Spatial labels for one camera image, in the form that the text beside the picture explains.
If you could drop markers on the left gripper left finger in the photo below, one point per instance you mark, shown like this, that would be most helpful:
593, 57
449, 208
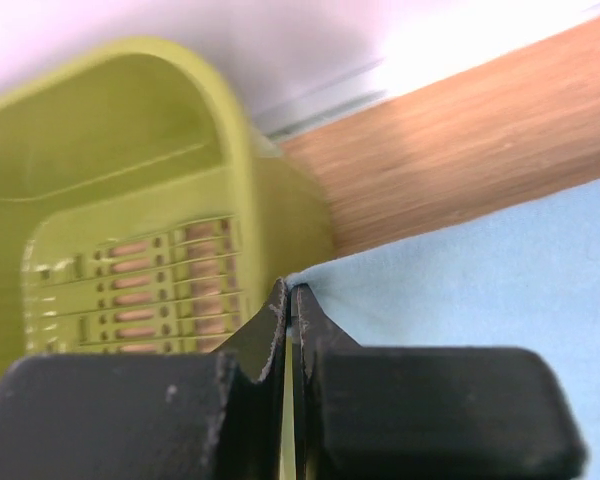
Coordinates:
150, 416

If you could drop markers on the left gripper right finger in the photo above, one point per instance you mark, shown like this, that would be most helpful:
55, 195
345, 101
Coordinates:
363, 412

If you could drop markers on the grey-blue t shirt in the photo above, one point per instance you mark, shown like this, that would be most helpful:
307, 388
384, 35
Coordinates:
526, 276

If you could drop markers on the olive green plastic basket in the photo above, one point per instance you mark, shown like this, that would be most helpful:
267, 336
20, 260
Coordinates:
140, 209

